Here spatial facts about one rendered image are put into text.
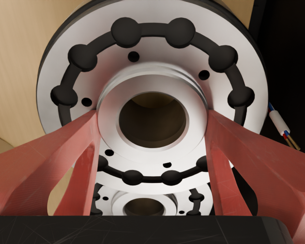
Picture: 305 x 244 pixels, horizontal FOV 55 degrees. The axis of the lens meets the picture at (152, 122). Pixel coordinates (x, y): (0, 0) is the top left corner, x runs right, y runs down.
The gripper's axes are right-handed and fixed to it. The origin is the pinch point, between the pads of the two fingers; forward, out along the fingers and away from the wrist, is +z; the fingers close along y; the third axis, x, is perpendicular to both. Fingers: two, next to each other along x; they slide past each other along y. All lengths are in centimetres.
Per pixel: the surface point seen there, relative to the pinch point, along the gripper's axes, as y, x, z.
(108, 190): 3.1, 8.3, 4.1
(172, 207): -1.4, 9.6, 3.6
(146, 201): 0.4, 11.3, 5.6
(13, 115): 9.7, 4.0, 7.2
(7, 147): 10.8, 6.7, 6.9
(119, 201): 2.3, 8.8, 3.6
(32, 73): 7.5, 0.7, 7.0
